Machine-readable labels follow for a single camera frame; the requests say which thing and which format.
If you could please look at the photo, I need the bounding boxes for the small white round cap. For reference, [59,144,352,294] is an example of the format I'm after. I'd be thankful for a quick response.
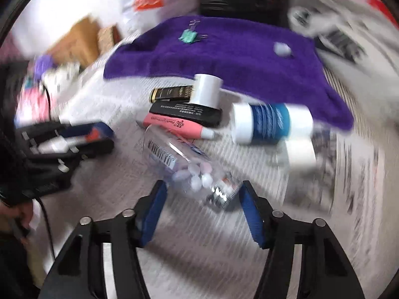
[273,41,293,58]

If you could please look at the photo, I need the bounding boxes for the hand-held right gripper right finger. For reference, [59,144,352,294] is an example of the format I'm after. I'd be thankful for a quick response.
[238,180,365,299]

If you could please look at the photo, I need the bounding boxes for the small clear plastic packet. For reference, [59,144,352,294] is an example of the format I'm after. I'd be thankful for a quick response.
[142,124,242,212]

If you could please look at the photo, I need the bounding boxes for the pink packet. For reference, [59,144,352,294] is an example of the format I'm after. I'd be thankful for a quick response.
[15,87,49,122]

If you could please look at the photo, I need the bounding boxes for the white bottle blue label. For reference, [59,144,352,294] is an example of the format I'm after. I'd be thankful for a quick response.
[231,102,315,145]

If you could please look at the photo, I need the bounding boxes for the black and gold box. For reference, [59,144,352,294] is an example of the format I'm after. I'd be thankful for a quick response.
[149,85,195,104]

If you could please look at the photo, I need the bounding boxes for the patterned cardboard box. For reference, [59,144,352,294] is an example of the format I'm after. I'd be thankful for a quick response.
[98,25,123,51]

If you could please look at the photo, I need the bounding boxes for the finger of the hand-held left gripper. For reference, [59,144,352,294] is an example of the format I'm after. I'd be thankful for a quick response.
[59,139,115,164]
[59,121,114,141]

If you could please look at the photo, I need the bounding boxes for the white tape roll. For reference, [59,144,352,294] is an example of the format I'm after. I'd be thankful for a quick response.
[189,74,223,108]

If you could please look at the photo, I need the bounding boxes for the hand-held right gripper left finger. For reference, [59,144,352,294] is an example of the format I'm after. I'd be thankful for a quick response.
[37,180,169,299]

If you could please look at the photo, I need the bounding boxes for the purple towel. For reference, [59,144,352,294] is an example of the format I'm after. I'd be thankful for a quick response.
[103,16,354,131]

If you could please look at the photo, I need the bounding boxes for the grey bag black logo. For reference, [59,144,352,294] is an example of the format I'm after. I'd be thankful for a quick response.
[288,0,375,66]

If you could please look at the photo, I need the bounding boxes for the newspaper sheet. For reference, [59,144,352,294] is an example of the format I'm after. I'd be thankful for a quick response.
[31,31,389,299]

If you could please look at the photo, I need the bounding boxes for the green binder clip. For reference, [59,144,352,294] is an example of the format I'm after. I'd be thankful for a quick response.
[178,19,209,43]

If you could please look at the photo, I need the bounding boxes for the brown cardboard box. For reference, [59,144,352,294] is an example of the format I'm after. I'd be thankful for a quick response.
[47,17,102,69]

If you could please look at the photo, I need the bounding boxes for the person's left hand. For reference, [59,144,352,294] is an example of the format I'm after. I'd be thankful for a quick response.
[0,198,35,240]

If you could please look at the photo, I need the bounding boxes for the pink tube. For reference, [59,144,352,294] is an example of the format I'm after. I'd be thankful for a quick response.
[143,113,217,140]

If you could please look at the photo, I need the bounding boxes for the black tube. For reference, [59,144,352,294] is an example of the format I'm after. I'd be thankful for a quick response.
[149,100,222,128]

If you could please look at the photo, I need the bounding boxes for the small white box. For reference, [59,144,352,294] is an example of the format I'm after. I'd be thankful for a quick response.
[285,137,318,170]

